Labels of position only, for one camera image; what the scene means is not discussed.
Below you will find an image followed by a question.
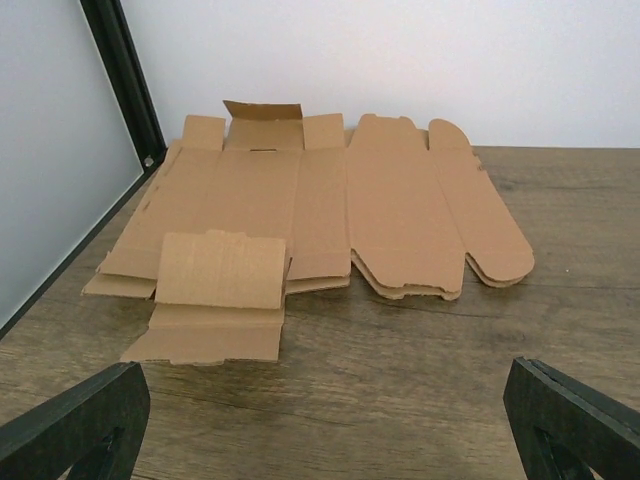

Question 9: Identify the stack of flat cardboard blanks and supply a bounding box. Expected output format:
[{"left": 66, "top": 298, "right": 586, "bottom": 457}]
[{"left": 79, "top": 98, "right": 536, "bottom": 303}]

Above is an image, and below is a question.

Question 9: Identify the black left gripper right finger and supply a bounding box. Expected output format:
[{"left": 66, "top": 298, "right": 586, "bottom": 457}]
[{"left": 503, "top": 357, "right": 639, "bottom": 480}]

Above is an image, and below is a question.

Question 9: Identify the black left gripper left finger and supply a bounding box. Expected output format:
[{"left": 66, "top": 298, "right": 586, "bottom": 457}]
[{"left": 1, "top": 362, "right": 150, "bottom": 479}]

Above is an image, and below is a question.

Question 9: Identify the black frame post left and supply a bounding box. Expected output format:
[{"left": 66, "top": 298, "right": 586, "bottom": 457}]
[{"left": 1, "top": 0, "right": 168, "bottom": 336}]

